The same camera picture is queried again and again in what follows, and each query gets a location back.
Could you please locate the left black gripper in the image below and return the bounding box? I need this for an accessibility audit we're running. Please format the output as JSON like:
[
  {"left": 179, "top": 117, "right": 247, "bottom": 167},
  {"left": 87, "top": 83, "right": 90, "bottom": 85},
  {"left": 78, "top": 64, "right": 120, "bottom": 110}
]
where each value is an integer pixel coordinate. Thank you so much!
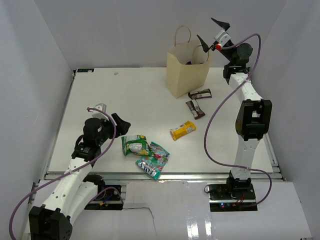
[{"left": 96, "top": 113, "right": 131, "bottom": 146}]

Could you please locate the green snack packet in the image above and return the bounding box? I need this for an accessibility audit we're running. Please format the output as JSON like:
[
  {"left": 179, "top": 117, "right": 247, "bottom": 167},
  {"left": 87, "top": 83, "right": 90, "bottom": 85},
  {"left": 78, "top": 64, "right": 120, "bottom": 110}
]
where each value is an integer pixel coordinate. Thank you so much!
[{"left": 121, "top": 134, "right": 151, "bottom": 156}]

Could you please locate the yellow snack bar wrapper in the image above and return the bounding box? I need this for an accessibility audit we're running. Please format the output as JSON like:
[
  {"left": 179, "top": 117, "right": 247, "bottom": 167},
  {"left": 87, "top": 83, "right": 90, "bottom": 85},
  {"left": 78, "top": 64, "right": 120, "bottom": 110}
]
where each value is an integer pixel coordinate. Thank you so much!
[{"left": 170, "top": 121, "right": 197, "bottom": 141}]

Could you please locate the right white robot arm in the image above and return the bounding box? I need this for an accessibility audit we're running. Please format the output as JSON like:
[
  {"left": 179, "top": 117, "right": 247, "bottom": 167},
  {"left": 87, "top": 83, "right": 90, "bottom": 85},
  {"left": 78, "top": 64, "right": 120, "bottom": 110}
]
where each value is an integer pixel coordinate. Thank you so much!
[{"left": 200, "top": 19, "right": 273, "bottom": 204}]

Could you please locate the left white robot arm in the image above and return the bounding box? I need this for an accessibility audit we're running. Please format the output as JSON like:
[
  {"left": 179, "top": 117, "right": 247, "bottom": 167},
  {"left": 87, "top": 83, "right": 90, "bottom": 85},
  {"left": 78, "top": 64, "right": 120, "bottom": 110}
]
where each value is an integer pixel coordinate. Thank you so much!
[{"left": 28, "top": 113, "right": 131, "bottom": 240}]

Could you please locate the cream paper bag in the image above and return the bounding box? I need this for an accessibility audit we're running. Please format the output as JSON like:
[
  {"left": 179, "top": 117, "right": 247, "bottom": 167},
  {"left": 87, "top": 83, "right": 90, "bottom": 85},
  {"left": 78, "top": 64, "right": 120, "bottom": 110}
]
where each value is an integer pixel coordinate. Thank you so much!
[{"left": 165, "top": 34, "right": 212, "bottom": 98}]

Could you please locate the teal Fox's candy bag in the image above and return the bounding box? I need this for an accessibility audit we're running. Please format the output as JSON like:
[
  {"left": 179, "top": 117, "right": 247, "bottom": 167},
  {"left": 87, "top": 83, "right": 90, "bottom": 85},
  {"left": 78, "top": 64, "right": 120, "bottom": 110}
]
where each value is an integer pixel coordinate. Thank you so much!
[{"left": 135, "top": 141, "right": 170, "bottom": 181}]

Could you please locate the brown chocolate bar upper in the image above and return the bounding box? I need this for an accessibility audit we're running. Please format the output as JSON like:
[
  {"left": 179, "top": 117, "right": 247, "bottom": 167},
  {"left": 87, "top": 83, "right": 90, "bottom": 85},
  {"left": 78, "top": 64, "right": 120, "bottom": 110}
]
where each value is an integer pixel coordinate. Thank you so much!
[{"left": 188, "top": 88, "right": 212, "bottom": 100}]

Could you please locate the brown chocolate bar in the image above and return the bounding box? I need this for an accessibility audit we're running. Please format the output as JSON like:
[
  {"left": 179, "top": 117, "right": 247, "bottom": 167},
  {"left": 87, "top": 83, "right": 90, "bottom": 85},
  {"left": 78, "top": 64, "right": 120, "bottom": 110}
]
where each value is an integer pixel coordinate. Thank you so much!
[
  {"left": 186, "top": 99, "right": 206, "bottom": 120},
  {"left": 188, "top": 88, "right": 212, "bottom": 100}
]

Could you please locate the left blue corner label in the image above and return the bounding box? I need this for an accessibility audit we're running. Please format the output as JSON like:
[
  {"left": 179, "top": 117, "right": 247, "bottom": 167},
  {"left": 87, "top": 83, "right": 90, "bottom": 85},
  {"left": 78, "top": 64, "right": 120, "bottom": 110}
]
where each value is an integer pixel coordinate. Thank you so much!
[{"left": 76, "top": 68, "right": 95, "bottom": 73}]

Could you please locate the brown chocolate bar lower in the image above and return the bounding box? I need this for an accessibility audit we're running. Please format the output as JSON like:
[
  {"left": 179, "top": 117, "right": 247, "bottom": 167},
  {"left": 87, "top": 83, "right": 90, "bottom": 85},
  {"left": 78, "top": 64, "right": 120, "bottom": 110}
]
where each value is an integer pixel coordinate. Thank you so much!
[{"left": 186, "top": 99, "right": 206, "bottom": 120}]

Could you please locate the white paper sheet front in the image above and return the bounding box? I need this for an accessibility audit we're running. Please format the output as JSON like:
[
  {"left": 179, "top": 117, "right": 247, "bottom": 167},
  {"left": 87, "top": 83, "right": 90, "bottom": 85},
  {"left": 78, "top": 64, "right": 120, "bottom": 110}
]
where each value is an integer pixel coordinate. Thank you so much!
[{"left": 70, "top": 181, "right": 312, "bottom": 240}]

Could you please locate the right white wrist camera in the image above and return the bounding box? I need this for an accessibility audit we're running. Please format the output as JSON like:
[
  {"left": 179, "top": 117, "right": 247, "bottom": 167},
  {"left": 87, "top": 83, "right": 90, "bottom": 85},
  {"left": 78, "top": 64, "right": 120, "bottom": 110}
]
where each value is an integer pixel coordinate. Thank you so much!
[{"left": 213, "top": 29, "right": 231, "bottom": 51}]

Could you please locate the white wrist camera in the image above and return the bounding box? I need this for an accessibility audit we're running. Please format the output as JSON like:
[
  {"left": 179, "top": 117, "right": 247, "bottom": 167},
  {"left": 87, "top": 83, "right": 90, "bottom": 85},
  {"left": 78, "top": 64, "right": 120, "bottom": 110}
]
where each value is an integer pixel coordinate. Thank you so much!
[
  {"left": 213, "top": 29, "right": 231, "bottom": 51},
  {"left": 86, "top": 103, "right": 107, "bottom": 119}
]

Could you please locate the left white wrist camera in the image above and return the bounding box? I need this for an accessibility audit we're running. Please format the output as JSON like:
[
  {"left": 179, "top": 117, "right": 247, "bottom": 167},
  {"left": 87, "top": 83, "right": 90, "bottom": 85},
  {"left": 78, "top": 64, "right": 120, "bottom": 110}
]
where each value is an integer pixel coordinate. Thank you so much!
[{"left": 86, "top": 103, "right": 107, "bottom": 119}]

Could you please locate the aluminium table frame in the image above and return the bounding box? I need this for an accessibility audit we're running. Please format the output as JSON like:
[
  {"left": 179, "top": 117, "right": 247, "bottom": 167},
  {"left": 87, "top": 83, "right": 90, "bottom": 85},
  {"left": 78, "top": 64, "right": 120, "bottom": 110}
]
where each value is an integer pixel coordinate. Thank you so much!
[{"left": 19, "top": 66, "right": 285, "bottom": 240}]

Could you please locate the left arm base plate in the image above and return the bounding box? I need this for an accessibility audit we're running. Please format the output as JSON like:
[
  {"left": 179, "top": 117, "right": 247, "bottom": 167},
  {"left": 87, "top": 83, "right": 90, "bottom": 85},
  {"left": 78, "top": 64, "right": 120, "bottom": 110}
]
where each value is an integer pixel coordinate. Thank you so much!
[{"left": 84, "top": 185, "right": 123, "bottom": 211}]

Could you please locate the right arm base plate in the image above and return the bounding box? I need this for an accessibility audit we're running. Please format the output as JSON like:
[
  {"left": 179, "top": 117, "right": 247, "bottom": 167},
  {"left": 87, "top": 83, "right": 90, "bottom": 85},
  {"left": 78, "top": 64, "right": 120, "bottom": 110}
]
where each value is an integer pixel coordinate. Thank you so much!
[{"left": 203, "top": 184, "right": 258, "bottom": 213}]

